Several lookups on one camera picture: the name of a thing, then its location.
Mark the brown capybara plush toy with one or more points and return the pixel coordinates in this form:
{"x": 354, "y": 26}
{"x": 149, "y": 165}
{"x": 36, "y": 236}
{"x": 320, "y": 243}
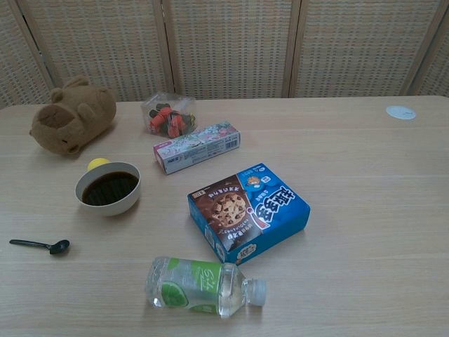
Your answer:
{"x": 79, "y": 116}

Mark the blue cookie box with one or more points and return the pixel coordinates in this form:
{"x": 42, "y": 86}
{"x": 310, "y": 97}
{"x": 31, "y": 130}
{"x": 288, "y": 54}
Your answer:
{"x": 245, "y": 210}

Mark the black plastic spoon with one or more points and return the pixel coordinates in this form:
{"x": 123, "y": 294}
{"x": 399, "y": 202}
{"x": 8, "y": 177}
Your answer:
{"x": 60, "y": 247}

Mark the floral toothpaste box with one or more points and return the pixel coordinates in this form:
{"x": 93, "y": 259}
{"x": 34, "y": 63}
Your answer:
{"x": 196, "y": 148}

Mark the woven folding screen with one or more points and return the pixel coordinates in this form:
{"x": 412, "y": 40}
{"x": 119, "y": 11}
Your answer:
{"x": 228, "y": 45}

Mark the green label water bottle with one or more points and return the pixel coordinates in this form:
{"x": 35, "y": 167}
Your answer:
{"x": 189, "y": 286}

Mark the clear bag of snacks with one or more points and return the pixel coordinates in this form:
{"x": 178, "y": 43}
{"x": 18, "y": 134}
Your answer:
{"x": 168, "y": 119}

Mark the yellow ball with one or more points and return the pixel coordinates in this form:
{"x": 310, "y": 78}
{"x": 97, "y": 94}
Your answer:
{"x": 98, "y": 164}

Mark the white bowl dark inside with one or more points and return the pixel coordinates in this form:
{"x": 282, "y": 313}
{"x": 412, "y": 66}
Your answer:
{"x": 105, "y": 208}

